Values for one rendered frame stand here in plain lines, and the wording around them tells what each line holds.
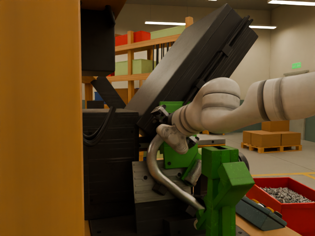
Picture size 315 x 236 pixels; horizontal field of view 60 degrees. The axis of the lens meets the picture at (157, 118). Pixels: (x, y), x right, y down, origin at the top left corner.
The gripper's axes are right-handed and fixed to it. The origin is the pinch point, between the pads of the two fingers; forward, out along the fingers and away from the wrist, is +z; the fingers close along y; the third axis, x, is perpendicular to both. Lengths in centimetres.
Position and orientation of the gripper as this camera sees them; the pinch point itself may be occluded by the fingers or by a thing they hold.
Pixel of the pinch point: (167, 130)
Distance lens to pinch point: 81.2
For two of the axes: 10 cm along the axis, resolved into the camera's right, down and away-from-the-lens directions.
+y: -7.3, -6.8, -0.8
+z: -3.0, 2.0, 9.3
